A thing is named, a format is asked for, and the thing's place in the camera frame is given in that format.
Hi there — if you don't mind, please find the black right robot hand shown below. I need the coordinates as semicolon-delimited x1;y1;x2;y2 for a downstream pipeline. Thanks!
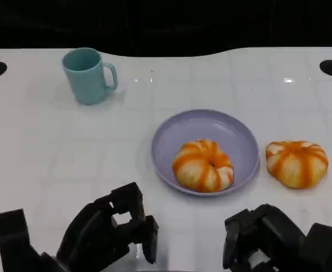
222;203;307;272

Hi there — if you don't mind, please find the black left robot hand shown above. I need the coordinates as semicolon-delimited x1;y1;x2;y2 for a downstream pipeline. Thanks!
55;181;160;272

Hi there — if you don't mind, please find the orange white toy bread roll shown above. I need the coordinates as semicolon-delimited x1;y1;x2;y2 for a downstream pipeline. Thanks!
265;140;330;189
172;138;235;193

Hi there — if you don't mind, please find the lilac plate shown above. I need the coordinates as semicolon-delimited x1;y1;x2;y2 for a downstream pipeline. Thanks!
150;108;261;197

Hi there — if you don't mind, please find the pale green mug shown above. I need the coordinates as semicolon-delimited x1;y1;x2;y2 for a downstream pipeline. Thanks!
62;47;118;105

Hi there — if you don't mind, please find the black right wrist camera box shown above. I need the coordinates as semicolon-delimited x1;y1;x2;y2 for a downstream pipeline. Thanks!
304;223;332;272

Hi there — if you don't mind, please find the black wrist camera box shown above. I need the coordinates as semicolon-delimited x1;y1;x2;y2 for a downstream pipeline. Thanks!
304;223;332;272
0;209;44;272

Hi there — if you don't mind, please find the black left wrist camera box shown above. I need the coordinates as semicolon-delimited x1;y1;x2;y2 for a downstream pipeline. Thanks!
0;209;44;272

